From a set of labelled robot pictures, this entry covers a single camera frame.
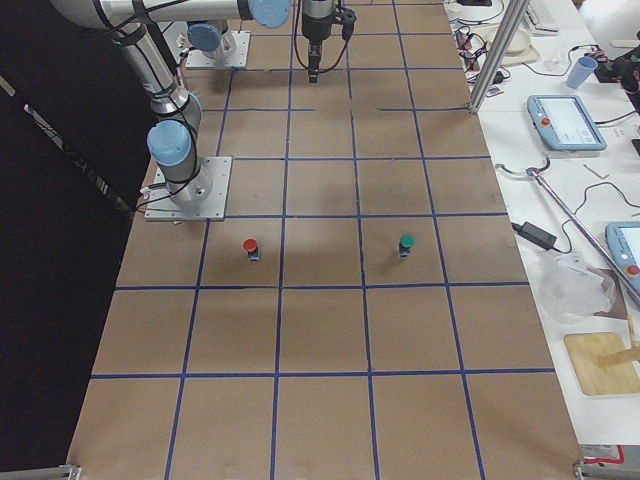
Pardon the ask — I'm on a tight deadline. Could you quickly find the silver metal cane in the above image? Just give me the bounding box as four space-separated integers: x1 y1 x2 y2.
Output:
495 156 639 307

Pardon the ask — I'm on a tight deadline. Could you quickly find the clear plastic bag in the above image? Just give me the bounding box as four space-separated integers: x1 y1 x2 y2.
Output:
531 252 616 323

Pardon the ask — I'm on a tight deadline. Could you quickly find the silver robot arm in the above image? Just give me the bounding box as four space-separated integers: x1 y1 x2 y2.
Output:
187 1 341 83
52 1 290 210

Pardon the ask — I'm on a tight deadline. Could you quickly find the black power adapter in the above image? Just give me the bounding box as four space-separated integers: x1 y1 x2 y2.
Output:
512 222 557 250

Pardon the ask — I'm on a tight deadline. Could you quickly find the red push button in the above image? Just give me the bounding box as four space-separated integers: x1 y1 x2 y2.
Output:
243 238 261 262

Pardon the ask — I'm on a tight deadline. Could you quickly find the green push button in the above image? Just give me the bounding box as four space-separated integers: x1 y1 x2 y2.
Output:
398 234 415 258

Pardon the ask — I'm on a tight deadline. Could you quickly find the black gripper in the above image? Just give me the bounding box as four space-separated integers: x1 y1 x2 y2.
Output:
301 0 332 83

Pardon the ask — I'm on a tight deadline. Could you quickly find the blue teach pendant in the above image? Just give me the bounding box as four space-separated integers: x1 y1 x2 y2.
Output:
605 222 639 293
526 95 607 152

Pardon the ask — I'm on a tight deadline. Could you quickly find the aluminium frame post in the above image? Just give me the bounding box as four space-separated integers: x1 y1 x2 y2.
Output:
468 0 529 114

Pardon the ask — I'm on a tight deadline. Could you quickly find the blue plastic cup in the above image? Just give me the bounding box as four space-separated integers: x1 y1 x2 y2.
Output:
566 56 598 89

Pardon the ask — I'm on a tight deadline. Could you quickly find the wooden board stand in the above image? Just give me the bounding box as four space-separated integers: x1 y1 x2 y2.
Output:
563 316 639 396

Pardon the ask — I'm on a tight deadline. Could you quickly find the beige tray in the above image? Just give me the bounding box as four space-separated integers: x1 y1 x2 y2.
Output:
471 23 539 67

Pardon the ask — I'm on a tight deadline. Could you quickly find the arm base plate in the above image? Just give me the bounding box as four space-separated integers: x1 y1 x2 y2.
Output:
186 24 250 70
143 156 232 221

